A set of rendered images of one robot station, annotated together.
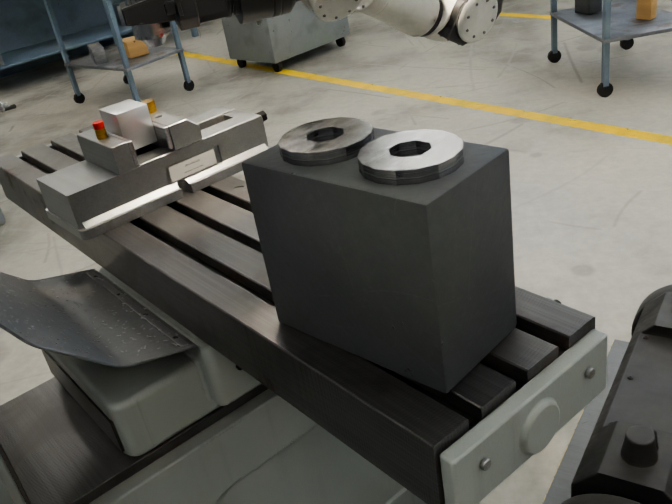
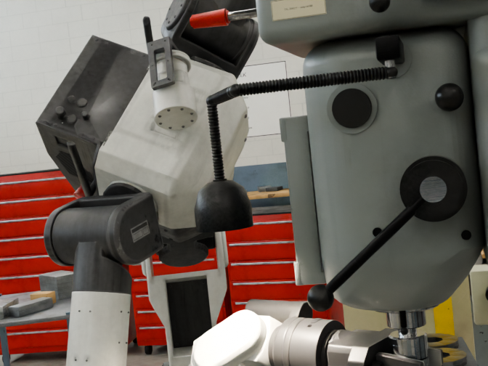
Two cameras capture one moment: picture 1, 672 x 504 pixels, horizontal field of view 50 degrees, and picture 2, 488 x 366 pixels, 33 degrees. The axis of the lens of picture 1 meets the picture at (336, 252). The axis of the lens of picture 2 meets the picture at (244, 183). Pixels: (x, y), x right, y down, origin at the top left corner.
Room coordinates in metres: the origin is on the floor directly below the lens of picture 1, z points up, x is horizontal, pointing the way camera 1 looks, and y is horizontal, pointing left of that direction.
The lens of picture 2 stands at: (1.74, 0.82, 1.53)
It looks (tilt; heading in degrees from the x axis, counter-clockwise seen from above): 3 degrees down; 230
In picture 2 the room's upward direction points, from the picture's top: 6 degrees counter-clockwise
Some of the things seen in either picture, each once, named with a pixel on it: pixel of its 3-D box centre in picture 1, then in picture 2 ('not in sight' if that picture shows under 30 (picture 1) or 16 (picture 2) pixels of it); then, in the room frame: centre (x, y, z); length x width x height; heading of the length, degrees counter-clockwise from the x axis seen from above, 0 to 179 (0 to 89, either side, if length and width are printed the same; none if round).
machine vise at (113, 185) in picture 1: (155, 153); not in sight; (1.11, 0.25, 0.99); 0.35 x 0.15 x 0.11; 126
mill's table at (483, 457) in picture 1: (196, 234); not in sight; (0.99, 0.20, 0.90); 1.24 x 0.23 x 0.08; 35
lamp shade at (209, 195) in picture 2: not in sight; (222, 203); (1.10, 0.02, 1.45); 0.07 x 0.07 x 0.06
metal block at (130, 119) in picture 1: (128, 125); not in sight; (1.09, 0.28, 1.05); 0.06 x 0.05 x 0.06; 36
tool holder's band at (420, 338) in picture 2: not in sight; (407, 337); (0.95, 0.18, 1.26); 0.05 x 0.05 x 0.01
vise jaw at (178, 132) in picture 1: (164, 127); not in sight; (1.13, 0.23, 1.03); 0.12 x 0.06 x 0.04; 36
